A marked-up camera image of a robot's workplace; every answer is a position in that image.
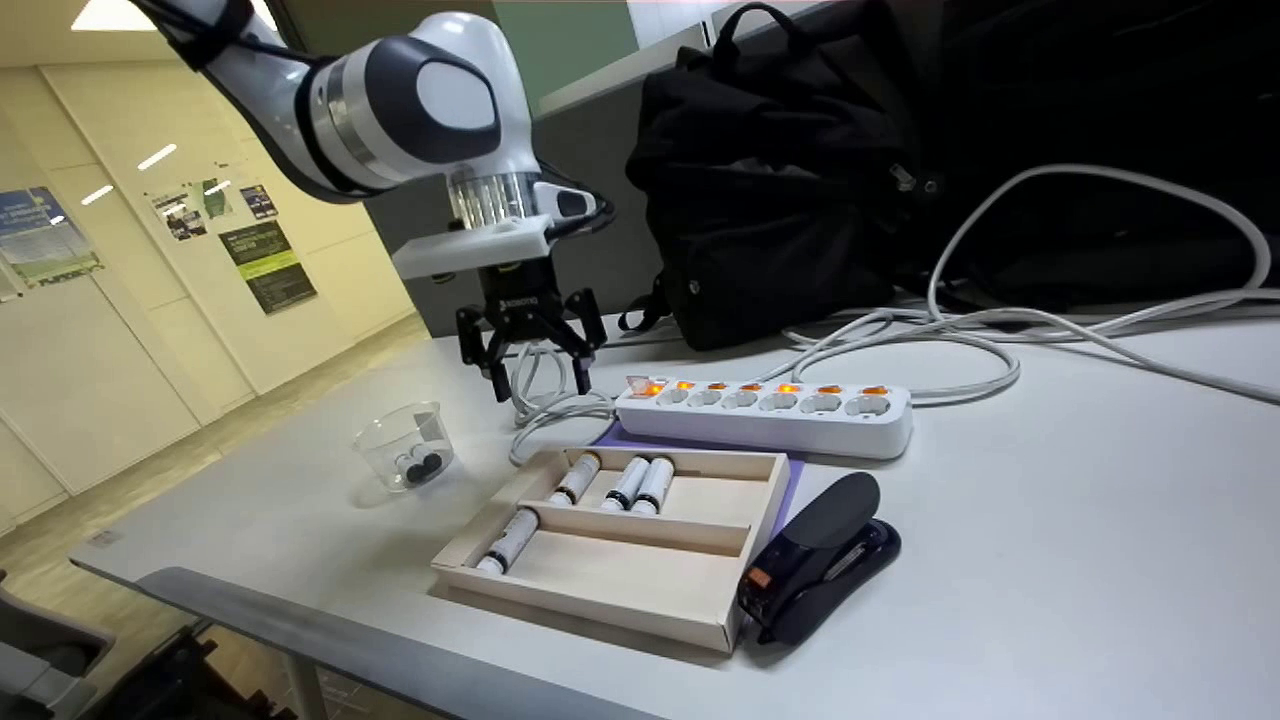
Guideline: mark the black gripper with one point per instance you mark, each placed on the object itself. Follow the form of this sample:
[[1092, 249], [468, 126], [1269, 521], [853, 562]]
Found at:
[[523, 299]]

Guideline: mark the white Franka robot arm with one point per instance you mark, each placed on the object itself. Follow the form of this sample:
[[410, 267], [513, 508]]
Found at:
[[402, 104]]

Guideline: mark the small black object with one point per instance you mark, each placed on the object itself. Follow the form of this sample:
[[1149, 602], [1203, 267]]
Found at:
[[427, 469]]

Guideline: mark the small grey wall photo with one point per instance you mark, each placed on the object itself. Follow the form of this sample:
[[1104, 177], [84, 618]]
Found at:
[[180, 218]]

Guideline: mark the black stapler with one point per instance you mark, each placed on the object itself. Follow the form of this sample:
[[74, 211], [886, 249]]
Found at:
[[813, 545]]

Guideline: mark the white power strip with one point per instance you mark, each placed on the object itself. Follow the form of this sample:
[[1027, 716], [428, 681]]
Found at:
[[760, 426]]

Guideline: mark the small dark wall photo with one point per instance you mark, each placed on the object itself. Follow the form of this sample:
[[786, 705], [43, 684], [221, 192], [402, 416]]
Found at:
[[257, 202]]

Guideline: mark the wooden compartment tray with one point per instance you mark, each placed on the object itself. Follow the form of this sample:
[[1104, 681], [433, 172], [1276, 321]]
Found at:
[[640, 572]]

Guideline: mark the green partition panel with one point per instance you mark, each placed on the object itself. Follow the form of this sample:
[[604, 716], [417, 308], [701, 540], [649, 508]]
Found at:
[[575, 43]]

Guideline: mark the white-capped labelled vial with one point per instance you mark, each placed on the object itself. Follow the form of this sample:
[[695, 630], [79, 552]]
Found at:
[[510, 540], [653, 487], [625, 487], [576, 476]]

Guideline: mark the black backpack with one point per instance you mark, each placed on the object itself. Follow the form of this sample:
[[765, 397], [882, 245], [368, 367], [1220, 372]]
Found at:
[[773, 202]]

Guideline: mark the green black wall poster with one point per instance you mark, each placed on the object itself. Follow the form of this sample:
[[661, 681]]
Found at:
[[274, 267]]

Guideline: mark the clear plastic bowl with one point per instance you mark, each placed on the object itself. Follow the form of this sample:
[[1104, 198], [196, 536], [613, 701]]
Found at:
[[381, 449]]

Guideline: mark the blue green wall poster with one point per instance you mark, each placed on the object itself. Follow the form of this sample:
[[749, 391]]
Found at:
[[43, 235]]

